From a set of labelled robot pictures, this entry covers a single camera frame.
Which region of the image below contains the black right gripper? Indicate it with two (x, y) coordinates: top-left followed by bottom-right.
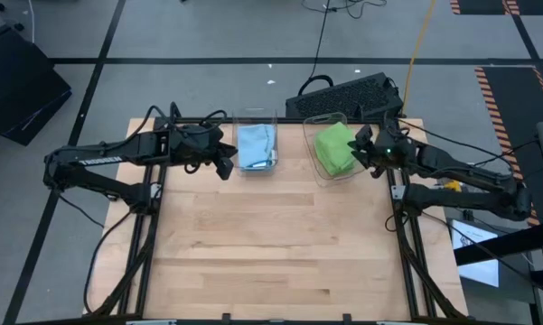
(346, 124), (417, 180)

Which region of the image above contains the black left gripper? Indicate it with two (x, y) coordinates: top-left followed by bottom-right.
(176, 124), (239, 167)

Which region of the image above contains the green microfiber towel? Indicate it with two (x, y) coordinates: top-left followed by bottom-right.
(314, 121), (358, 178)

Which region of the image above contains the light blue microfiber towel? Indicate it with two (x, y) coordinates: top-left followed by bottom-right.
(237, 124), (276, 169)

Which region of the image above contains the clear plastic bin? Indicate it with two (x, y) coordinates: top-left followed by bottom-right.
(302, 111), (371, 188)
(229, 107), (280, 176)

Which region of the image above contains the black perforated computer tower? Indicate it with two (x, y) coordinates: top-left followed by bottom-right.
(285, 71), (406, 120)

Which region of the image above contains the black hazard striped mat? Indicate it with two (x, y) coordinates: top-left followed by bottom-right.
(473, 65), (543, 228)
(449, 0), (543, 16)

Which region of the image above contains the black metal beam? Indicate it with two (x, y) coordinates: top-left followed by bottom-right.
(453, 219), (543, 268)

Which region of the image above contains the black floor platform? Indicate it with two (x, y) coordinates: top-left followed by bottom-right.
(0, 24), (73, 147)

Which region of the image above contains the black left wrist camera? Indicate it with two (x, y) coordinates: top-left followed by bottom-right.
(215, 156), (235, 181)

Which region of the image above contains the black metal table frame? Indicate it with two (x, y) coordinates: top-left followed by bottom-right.
(83, 101), (469, 325)

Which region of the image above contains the black hanging cable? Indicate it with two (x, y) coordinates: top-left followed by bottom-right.
(296, 0), (335, 97)

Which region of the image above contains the yellow hanging cable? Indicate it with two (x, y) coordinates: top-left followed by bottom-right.
(399, 0), (438, 116)

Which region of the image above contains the black floor cable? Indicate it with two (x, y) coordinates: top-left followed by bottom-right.
(301, 0), (389, 20)
(82, 209), (135, 315)

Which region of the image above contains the white floor cable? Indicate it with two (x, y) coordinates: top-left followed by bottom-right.
(26, 0), (36, 44)

